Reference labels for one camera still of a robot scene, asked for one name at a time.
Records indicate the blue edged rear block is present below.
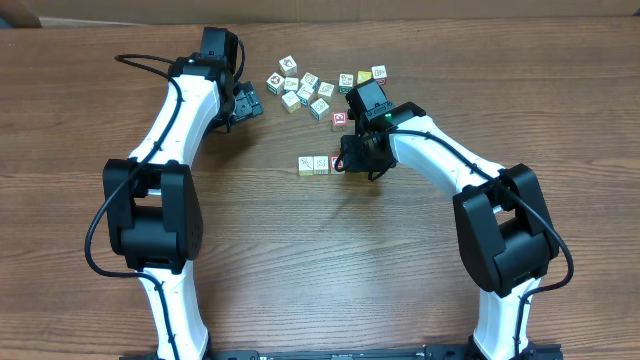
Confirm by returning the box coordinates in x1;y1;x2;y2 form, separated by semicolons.
301;72;320;90

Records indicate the small rear centre block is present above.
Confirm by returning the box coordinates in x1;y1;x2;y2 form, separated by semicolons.
283;77;300;93

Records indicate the brown cardboard backdrop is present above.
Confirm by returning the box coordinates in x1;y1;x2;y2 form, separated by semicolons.
1;0;639;27

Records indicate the green B letter block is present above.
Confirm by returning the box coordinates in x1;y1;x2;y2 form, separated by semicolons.
338;74;354;94

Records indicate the far rear cluster block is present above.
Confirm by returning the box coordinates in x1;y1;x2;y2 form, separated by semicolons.
279;55;298;77

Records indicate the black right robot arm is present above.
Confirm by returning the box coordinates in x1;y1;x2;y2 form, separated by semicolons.
332;80;563;359

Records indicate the red number 3 block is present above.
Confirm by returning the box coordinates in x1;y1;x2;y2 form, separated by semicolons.
371;65;388;86

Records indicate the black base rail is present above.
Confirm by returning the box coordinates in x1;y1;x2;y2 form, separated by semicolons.
119;343;564;360

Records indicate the yellow top picture block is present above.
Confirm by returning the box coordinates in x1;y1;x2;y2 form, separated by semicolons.
313;156;330;175

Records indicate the far left cluster block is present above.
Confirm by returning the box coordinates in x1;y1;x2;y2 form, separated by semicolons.
266;72;285;95

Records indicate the red E block front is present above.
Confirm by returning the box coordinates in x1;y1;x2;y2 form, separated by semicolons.
329;154;344;175

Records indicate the blue edged block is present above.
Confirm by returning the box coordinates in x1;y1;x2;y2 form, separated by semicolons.
301;72;320;90
296;84;315;106

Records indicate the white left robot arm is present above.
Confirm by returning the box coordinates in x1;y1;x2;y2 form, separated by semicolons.
96;27;263;359

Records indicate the plain wooden picture block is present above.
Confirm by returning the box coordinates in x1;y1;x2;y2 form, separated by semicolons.
298;156;314;176

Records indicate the red e block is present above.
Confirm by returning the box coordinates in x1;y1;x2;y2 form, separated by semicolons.
329;154;344;175
331;112;349;132

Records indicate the blue edged centre block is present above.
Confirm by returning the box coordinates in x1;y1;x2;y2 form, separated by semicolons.
296;84;315;106

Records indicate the yellow G letter block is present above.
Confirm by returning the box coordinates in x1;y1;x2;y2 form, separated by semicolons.
281;91;301;113

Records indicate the yellow top hand block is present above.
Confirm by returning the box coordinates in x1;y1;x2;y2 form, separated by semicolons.
357;71;372;84

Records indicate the red E block rear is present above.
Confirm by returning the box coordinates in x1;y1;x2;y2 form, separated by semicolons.
331;112;349;132

